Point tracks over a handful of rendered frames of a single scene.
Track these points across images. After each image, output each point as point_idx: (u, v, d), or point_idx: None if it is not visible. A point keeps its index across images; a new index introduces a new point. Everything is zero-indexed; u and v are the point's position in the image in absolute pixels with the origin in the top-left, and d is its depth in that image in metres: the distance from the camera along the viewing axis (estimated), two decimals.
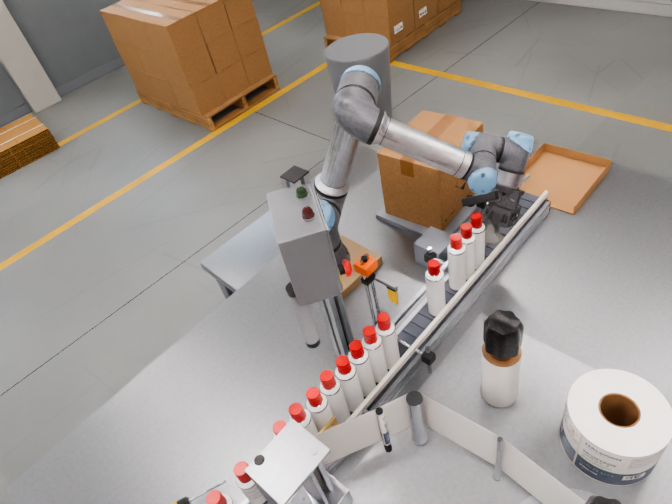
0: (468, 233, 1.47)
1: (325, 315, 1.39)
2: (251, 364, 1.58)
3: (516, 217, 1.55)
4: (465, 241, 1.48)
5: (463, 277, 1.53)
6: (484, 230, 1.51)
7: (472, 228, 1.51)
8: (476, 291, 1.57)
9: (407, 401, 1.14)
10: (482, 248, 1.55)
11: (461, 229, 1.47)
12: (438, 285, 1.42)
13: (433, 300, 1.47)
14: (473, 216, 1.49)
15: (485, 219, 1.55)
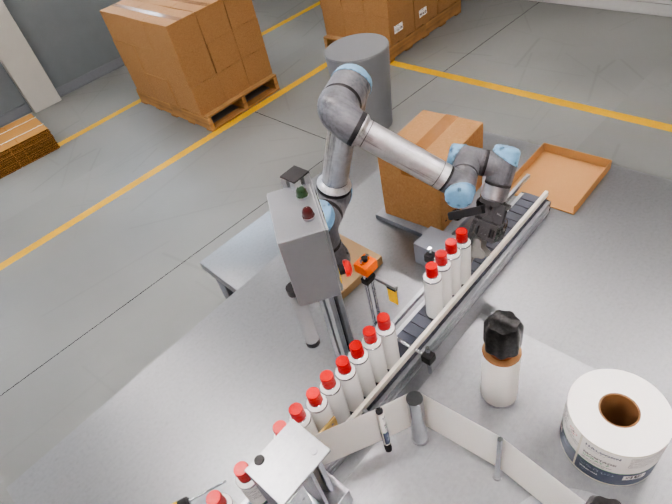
0: (453, 249, 1.43)
1: (325, 315, 1.39)
2: (251, 364, 1.58)
3: (503, 231, 1.52)
4: (451, 256, 1.45)
5: (449, 293, 1.50)
6: (470, 245, 1.48)
7: (457, 243, 1.48)
8: (476, 291, 1.57)
9: (407, 401, 1.14)
10: (467, 263, 1.52)
11: (446, 245, 1.44)
12: (436, 287, 1.41)
13: (431, 303, 1.46)
14: (458, 231, 1.46)
15: (471, 234, 1.51)
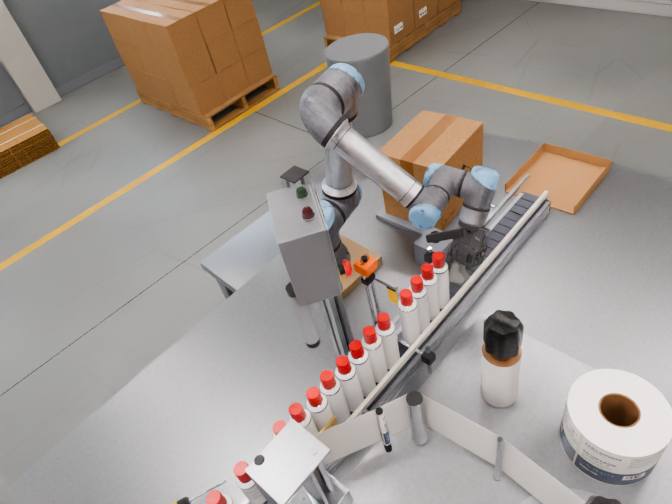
0: (430, 274, 1.38)
1: (325, 315, 1.39)
2: (251, 364, 1.58)
3: (482, 255, 1.47)
4: (428, 282, 1.40)
5: (425, 320, 1.45)
6: (447, 270, 1.43)
7: (434, 268, 1.43)
8: (476, 291, 1.57)
9: (407, 401, 1.14)
10: (445, 288, 1.47)
11: (422, 271, 1.38)
12: (412, 315, 1.36)
13: (408, 331, 1.41)
14: (435, 255, 1.41)
15: (449, 258, 1.46)
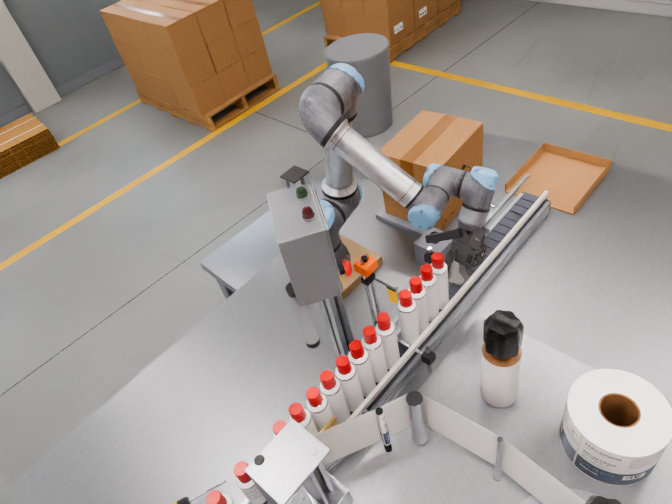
0: (429, 275, 1.38)
1: (325, 315, 1.39)
2: (251, 364, 1.58)
3: (482, 256, 1.47)
4: (427, 283, 1.40)
5: (425, 321, 1.44)
6: (446, 271, 1.43)
7: (433, 268, 1.43)
8: (476, 291, 1.57)
9: (407, 401, 1.14)
10: (444, 289, 1.47)
11: (421, 272, 1.38)
12: (411, 316, 1.36)
13: (407, 331, 1.41)
14: (434, 256, 1.41)
15: (449, 258, 1.46)
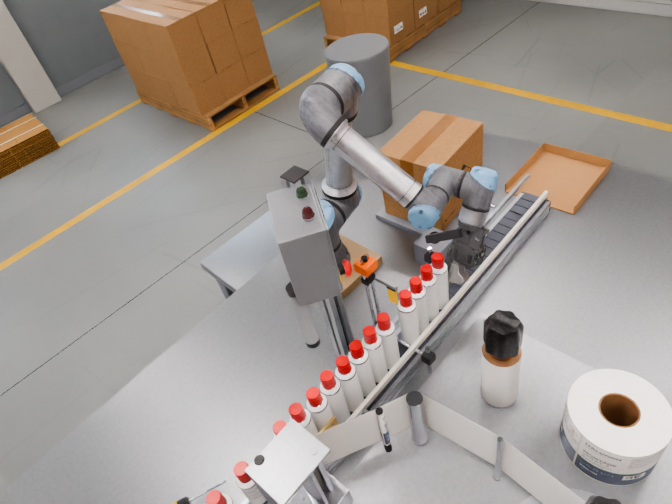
0: (429, 275, 1.38)
1: (325, 315, 1.39)
2: (251, 364, 1.58)
3: (482, 256, 1.47)
4: (427, 283, 1.40)
5: (425, 321, 1.44)
6: (446, 271, 1.43)
7: (433, 268, 1.43)
8: (476, 291, 1.57)
9: (407, 401, 1.14)
10: (444, 289, 1.47)
11: (421, 272, 1.38)
12: (411, 316, 1.36)
13: (407, 331, 1.41)
14: (434, 256, 1.41)
15: (449, 258, 1.46)
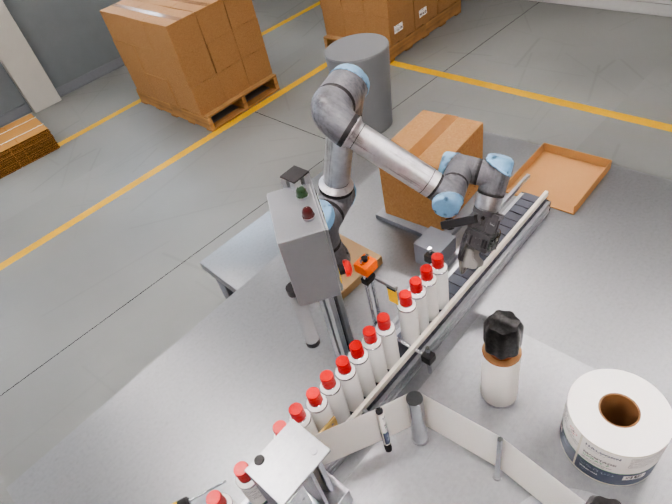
0: (429, 275, 1.38)
1: (325, 315, 1.39)
2: (251, 364, 1.58)
3: (496, 241, 1.50)
4: (427, 283, 1.40)
5: (425, 321, 1.44)
6: (446, 271, 1.43)
7: (433, 268, 1.43)
8: (476, 291, 1.57)
9: (407, 401, 1.14)
10: (444, 289, 1.47)
11: (421, 272, 1.38)
12: (411, 316, 1.36)
13: (407, 331, 1.41)
14: (434, 256, 1.41)
15: (464, 244, 1.49)
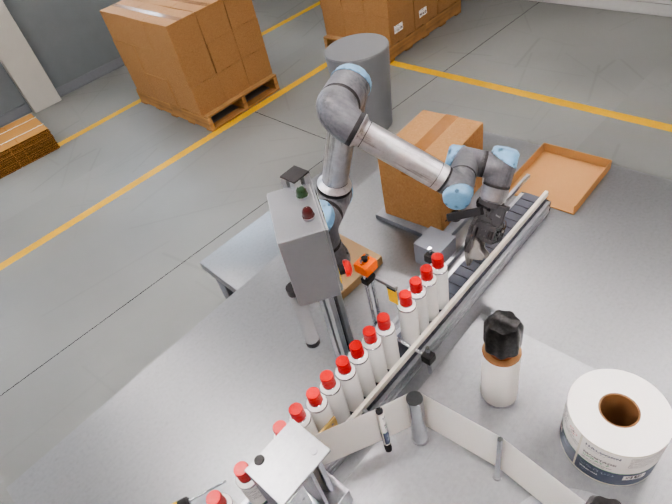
0: (429, 275, 1.38)
1: (325, 315, 1.39)
2: (251, 364, 1.58)
3: (502, 233, 1.52)
4: (427, 283, 1.40)
5: (425, 321, 1.44)
6: (446, 271, 1.43)
7: (433, 268, 1.43)
8: (476, 291, 1.57)
9: (407, 401, 1.14)
10: (444, 289, 1.47)
11: (421, 272, 1.38)
12: (411, 316, 1.36)
13: (407, 331, 1.41)
14: (434, 256, 1.41)
15: (470, 235, 1.51)
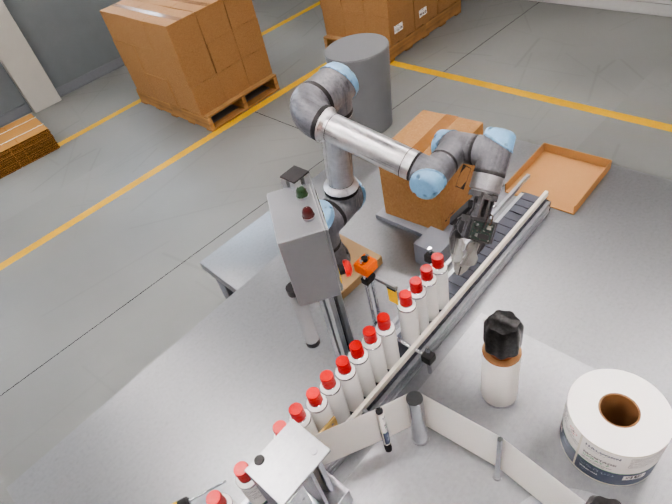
0: (429, 275, 1.38)
1: (325, 315, 1.39)
2: (251, 364, 1.58)
3: (491, 232, 1.22)
4: (427, 283, 1.40)
5: (425, 321, 1.44)
6: (446, 271, 1.43)
7: (433, 268, 1.43)
8: (476, 291, 1.57)
9: (407, 401, 1.14)
10: (444, 289, 1.47)
11: (421, 272, 1.38)
12: (411, 316, 1.36)
13: (407, 331, 1.41)
14: (434, 256, 1.41)
15: (453, 230, 1.28)
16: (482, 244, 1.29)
